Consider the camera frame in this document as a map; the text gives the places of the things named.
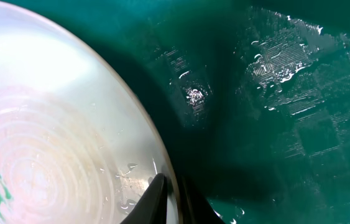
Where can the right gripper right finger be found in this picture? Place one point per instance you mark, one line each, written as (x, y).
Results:
(194, 206)

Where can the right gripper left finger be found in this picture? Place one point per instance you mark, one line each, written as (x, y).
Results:
(152, 206)

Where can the light blue plate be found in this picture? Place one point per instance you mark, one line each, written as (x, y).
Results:
(76, 145)

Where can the teal plastic serving tray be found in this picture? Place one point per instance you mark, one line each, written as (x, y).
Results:
(251, 98)

